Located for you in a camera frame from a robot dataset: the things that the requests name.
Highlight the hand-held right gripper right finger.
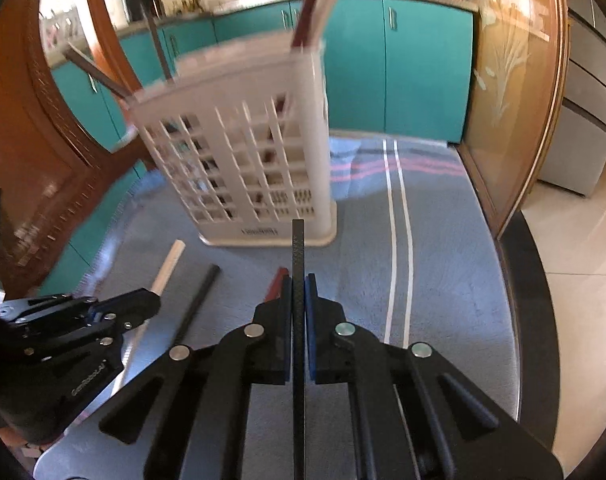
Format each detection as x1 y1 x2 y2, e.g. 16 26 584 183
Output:
305 272 564 480

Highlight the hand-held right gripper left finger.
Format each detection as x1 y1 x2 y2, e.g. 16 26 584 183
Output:
98 274 293 480

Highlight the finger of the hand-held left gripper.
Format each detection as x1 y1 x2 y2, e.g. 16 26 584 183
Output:
0 295 101 326
85 287 162 348

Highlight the black chopstick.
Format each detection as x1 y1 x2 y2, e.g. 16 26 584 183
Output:
173 264 221 348
292 219 308 480

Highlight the white plastic utensil basket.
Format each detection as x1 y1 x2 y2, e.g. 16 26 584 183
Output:
125 30 339 248

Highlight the dark brown chopstick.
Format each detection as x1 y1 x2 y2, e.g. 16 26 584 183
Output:
145 16 176 85
63 42 134 101

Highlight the blue striped tablecloth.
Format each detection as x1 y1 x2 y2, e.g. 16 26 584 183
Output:
33 132 521 480

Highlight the carved wooden chair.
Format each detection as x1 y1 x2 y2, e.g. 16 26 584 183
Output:
0 0 148 301

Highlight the black kitchen appliance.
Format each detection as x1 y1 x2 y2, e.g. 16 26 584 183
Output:
123 0 160 22

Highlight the grey drawer unit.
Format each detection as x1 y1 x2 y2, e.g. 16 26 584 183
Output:
536 0 606 198

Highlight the etched glass door wooden frame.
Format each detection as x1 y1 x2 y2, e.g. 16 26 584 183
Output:
448 0 571 241

